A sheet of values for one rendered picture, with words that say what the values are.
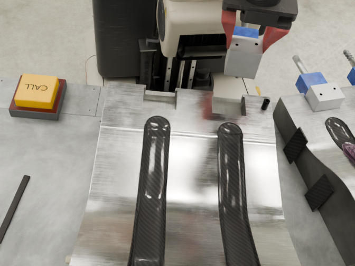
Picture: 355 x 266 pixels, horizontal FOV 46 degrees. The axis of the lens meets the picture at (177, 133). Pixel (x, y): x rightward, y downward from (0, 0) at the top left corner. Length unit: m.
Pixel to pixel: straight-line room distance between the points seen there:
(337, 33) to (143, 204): 1.98
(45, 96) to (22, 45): 1.37
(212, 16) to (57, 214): 0.55
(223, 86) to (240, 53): 0.89
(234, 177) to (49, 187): 0.28
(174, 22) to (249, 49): 0.33
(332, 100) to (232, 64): 0.18
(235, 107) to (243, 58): 0.09
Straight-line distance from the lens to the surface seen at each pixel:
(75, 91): 0.79
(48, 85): 0.75
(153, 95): 0.68
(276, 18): 0.61
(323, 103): 0.75
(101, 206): 0.56
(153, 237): 0.52
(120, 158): 0.60
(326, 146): 0.71
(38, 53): 2.05
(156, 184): 0.58
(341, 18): 2.54
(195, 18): 0.97
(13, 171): 0.71
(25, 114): 0.76
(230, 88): 1.54
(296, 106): 0.75
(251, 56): 0.66
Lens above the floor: 1.39
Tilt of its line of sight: 53 degrees down
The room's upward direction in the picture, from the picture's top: 10 degrees clockwise
